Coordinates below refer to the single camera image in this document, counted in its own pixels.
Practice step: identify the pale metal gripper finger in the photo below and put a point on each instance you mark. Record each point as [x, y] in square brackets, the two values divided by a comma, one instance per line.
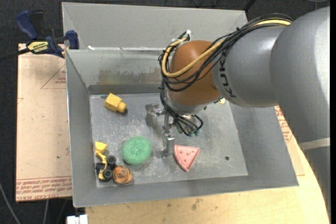
[150, 114]
[168, 143]

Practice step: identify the pink watermelon slice toy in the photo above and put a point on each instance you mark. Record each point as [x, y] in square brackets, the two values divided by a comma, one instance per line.
[185, 156]

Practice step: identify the green round sponge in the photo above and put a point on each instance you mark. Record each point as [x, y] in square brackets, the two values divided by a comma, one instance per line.
[136, 150]

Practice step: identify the yellow block toy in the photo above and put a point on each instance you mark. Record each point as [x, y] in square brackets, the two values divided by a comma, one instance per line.
[113, 102]

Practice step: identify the grey metal bin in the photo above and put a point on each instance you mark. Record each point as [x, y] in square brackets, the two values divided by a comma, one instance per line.
[210, 139]

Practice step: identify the orange toy animal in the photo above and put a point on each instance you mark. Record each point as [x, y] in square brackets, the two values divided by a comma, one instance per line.
[122, 175]

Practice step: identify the yellow and black toy digger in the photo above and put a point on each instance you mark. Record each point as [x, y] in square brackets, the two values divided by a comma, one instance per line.
[103, 168]

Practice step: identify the brown cardboard board, red print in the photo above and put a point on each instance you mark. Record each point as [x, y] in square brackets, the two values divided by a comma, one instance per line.
[42, 126]

